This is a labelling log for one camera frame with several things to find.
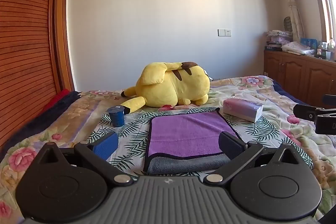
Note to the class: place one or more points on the red blanket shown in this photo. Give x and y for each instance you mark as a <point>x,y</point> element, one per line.
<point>56,99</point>

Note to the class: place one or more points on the purple and grey towel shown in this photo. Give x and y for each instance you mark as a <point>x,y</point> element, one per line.
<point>189,134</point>

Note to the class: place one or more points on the blue cup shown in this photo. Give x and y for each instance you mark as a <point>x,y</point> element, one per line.
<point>116,116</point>

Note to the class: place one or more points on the green woven fan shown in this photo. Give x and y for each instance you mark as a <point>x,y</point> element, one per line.
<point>288,23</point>

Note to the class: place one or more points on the yellow plush toy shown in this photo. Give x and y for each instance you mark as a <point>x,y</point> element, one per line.
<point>173,85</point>

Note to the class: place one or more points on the floral bed quilt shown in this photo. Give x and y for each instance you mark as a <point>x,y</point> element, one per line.
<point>288,140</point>

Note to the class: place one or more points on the wooden louvered wardrobe door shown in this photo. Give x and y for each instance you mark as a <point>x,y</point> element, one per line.
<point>26,50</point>

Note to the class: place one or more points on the clear bottle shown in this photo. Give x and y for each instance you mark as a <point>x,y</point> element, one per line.
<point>331,44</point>

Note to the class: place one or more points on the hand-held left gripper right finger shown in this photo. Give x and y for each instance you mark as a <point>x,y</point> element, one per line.
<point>232,146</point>

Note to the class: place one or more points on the white wall switch panel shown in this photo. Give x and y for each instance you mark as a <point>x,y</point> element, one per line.
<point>224,32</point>

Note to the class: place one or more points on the blue box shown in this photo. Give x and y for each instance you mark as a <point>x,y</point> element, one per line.
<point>309,43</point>

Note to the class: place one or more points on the stack of folded cloths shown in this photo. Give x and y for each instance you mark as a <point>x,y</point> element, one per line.
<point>278,40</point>

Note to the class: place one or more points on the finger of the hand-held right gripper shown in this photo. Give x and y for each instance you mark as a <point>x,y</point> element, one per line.
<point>305,111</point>
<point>330,98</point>

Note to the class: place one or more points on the white crumpled cloth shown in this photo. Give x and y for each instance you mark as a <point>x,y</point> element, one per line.
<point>298,47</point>

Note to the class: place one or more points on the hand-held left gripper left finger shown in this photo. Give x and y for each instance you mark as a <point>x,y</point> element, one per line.
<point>106,146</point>

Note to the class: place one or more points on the pink tissue pack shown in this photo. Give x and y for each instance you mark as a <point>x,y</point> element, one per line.
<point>242,109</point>

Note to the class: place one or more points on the dark navy blanket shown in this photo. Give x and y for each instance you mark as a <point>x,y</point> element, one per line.
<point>44,119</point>

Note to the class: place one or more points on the wooden cabinet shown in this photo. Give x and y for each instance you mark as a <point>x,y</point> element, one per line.
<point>296,77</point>

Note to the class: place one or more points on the wooden door frame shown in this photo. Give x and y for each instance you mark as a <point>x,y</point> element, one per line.
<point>64,35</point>

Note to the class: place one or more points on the leaf print cloth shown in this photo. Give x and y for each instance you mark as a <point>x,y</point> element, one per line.
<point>134,132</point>

